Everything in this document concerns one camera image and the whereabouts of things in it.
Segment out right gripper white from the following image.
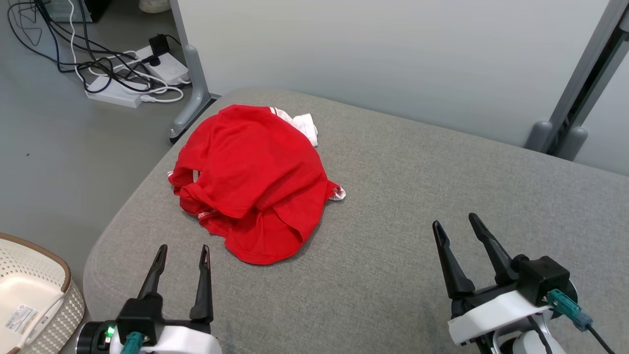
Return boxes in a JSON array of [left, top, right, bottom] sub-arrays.
[[432, 212, 557, 346]]

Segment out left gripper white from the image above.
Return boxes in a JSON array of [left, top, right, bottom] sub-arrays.
[[111, 244, 223, 354]]

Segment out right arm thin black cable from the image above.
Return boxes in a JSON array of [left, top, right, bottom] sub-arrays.
[[527, 315, 554, 354]]

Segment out black cable bundle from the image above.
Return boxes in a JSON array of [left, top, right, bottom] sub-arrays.
[[7, 0, 170, 94]]

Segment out white power cable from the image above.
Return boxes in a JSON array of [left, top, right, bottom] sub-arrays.
[[68, 0, 185, 104]]

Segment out left camera teal-plug cable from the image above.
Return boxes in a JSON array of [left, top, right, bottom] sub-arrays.
[[120, 332, 144, 354]]

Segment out red basketball shorts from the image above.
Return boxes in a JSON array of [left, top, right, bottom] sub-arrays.
[[179, 182, 346, 266]]

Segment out grey partition post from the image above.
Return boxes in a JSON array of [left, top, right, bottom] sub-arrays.
[[523, 0, 629, 161]]

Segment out cream laundry basket brown rim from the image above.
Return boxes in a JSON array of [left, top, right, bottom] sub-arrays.
[[0, 233, 85, 354]]

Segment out dark equipment box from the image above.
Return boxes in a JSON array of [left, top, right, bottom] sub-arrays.
[[43, 0, 111, 23]]

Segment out grey partition foot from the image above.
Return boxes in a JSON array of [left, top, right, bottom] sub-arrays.
[[169, 0, 219, 144]]

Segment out right camera teal-plug cable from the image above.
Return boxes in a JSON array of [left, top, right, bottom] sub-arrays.
[[547, 289, 617, 354]]

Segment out red jersey with white sleeves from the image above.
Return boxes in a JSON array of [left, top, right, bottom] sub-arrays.
[[169, 104, 340, 222]]

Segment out white rounded object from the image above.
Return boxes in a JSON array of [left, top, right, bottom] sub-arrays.
[[139, 0, 172, 14]]

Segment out camera teal-plug cable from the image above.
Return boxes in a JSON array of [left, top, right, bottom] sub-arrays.
[[120, 332, 144, 354], [547, 289, 617, 354]]

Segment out black power adapter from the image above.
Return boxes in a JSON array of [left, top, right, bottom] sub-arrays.
[[148, 34, 171, 59]]

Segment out white power strip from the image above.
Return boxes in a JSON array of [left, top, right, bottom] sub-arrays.
[[132, 46, 190, 86], [86, 75, 148, 109]]

